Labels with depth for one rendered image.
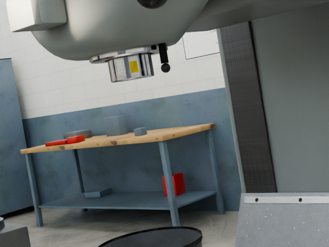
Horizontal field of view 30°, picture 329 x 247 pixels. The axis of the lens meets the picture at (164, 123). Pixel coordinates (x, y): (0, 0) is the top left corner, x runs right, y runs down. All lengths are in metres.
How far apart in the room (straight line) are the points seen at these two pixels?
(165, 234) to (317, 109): 2.04
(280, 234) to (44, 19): 0.57
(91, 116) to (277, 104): 6.28
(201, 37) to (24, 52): 2.93
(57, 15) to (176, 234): 2.38
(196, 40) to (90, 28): 5.46
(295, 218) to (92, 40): 0.52
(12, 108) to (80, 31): 7.51
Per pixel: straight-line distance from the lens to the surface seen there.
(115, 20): 0.58
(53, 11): 0.59
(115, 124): 6.47
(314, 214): 0.98
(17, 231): 0.96
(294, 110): 0.98
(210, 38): 5.92
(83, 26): 0.59
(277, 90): 0.99
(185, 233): 2.87
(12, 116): 8.08
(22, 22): 0.59
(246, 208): 1.05
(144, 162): 6.71
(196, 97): 6.08
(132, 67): 0.64
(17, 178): 8.07
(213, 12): 0.73
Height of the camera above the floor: 1.26
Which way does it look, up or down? 3 degrees down
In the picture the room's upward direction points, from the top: 10 degrees counter-clockwise
